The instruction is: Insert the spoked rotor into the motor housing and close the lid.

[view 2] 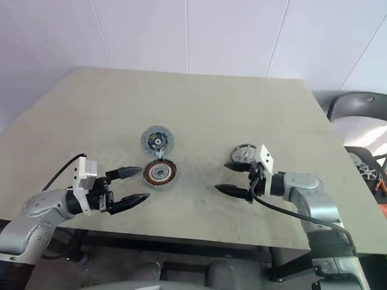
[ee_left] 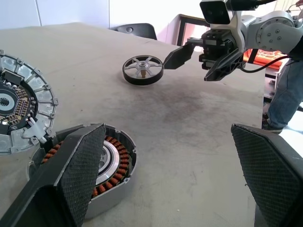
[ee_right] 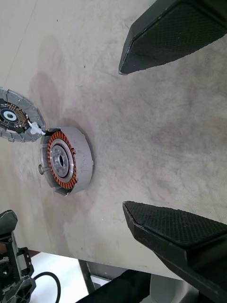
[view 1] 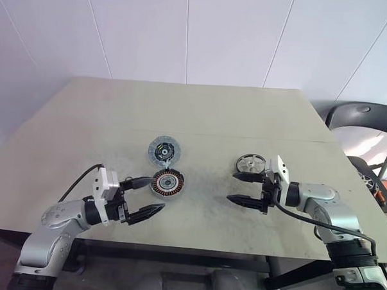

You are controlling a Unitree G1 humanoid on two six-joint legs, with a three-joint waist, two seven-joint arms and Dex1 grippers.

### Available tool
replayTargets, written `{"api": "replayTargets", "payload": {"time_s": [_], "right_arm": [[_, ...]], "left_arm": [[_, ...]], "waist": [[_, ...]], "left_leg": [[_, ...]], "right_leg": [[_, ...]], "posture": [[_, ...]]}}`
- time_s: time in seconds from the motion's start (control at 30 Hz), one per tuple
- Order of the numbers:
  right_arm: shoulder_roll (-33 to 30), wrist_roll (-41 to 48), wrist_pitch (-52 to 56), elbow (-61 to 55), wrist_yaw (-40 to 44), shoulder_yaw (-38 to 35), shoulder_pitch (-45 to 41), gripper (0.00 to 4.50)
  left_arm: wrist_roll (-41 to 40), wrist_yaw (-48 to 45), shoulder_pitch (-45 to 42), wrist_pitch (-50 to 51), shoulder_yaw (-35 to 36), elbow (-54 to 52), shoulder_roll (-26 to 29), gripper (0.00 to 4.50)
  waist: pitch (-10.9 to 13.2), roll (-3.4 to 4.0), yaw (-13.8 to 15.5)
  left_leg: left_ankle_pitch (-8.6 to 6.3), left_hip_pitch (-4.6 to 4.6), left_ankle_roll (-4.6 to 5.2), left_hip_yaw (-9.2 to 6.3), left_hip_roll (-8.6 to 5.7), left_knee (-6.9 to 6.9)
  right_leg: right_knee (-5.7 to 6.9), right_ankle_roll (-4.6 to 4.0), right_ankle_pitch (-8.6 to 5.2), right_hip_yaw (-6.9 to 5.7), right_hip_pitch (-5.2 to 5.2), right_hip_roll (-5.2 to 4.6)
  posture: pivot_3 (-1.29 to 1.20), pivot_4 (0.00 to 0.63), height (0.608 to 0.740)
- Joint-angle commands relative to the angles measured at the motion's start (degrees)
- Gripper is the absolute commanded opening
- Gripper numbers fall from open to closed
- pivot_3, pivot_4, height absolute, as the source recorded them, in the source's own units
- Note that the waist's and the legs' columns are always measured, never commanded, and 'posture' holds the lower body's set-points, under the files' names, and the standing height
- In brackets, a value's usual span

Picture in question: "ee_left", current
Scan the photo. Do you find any motor stator with copper coils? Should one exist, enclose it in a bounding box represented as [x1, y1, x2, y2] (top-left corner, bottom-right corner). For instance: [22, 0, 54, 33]
[28, 122, 137, 219]

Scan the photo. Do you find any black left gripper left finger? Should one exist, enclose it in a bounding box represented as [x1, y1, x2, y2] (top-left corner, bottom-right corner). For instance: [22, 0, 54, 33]
[0, 122, 107, 227]

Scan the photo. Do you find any orange patterned crate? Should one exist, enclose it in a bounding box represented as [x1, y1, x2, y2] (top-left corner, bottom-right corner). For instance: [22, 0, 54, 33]
[243, 48, 289, 70]

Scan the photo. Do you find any black chair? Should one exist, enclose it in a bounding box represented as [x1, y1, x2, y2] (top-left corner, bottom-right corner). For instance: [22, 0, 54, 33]
[111, 23, 158, 41]

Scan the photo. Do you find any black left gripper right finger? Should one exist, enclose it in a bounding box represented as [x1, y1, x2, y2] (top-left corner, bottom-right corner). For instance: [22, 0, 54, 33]
[231, 123, 303, 227]

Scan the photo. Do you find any black round gear wheel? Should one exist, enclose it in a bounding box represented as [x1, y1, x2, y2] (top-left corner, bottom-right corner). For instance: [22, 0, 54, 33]
[122, 54, 164, 86]

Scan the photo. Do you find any person in blue jeans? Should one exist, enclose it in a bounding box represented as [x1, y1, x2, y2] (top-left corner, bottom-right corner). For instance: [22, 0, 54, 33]
[262, 35, 303, 134]

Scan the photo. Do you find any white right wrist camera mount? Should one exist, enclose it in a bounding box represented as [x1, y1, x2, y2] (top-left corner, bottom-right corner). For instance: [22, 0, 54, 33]
[199, 0, 247, 54]

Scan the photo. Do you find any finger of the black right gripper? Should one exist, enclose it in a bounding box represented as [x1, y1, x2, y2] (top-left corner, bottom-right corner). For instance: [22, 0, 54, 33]
[204, 50, 245, 82]
[163, 44, 196, 70]

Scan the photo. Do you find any dark brown framed panel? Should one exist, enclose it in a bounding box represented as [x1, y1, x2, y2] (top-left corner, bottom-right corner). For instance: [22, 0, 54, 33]
[177, 13, 211, 48]

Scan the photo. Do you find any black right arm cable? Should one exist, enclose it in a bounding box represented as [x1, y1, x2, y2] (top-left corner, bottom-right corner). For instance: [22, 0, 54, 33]
[241, 53, 295, 73]

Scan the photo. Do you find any grey round sanding disc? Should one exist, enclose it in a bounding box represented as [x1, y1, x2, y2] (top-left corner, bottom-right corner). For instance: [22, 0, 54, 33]
[0, 49, 59, 156]

